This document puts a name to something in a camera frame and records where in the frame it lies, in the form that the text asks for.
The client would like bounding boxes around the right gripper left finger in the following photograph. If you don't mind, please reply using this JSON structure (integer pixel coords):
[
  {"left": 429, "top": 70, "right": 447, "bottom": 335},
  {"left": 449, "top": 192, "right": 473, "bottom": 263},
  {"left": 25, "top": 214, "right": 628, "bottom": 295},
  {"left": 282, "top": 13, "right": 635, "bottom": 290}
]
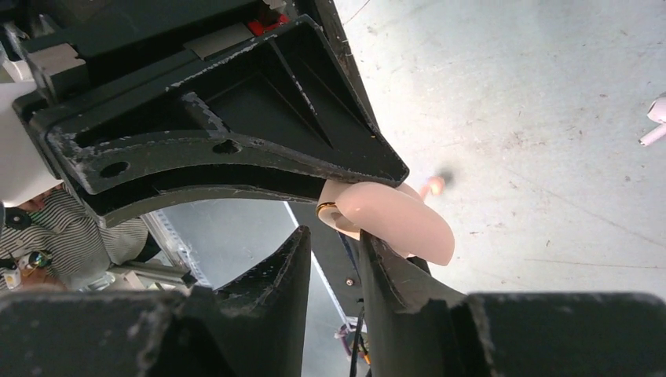
[{"left": 1, "top": 226, "right": 311, "bottom": 376}]

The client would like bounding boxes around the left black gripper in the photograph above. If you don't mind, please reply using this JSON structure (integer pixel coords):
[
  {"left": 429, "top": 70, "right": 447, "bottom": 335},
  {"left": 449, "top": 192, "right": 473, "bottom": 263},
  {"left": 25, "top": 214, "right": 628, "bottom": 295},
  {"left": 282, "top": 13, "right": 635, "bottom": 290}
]
[{"left": 13, "top": 1, "right": 408, "bottom": 196}]

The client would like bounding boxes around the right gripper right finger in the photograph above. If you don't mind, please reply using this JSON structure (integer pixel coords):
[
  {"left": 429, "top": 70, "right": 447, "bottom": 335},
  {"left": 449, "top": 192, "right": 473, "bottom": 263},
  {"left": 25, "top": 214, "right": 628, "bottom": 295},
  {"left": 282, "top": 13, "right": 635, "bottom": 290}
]
[{"left": 359, "top": 233, "right": 665, "bottom": 376}]

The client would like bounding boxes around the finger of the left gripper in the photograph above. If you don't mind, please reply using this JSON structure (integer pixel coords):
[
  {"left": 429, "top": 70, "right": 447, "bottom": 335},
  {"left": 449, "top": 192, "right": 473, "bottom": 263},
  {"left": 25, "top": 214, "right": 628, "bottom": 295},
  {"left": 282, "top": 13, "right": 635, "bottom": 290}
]
[{"left": 82, "top": 165, "right": 324, "bottom": 228}]

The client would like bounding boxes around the pink earbud charging case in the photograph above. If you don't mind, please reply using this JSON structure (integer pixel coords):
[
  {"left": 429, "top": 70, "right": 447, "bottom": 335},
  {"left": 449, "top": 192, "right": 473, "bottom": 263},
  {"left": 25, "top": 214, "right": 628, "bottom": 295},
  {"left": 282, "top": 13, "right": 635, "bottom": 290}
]
[{"left": 316, "top": 180, "right": 455, "bottom": 266}]

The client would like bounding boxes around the pink earbud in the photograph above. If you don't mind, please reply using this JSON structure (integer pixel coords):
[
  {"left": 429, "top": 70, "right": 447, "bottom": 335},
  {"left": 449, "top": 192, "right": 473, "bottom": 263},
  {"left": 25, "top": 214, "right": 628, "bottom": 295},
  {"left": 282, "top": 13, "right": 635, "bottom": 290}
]
[{"left": 419, "top": 176, "right": 445, "bottom": 200}]

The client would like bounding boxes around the person in striped shirt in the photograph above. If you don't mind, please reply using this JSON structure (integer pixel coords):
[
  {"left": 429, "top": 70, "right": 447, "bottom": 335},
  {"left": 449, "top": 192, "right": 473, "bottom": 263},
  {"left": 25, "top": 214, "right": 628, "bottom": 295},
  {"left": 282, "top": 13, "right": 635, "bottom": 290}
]
[{"left": 1, "top": 186, "right": 160, "bottom": 291}]

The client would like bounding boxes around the white earbud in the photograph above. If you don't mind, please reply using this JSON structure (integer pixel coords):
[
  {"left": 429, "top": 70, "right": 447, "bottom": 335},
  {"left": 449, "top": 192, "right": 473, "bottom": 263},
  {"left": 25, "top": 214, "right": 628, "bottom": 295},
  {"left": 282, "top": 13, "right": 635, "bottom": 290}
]
[{"left": 639, "top": 93, "right": 665, "bottom": 146}]

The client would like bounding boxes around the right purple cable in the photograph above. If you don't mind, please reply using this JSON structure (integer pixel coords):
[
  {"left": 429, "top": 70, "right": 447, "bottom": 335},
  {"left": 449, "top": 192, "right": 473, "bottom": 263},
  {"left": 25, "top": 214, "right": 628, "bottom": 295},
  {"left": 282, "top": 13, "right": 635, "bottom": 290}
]
[{"left": 335, "top": 306, "right": 373, "bottom": 377}]

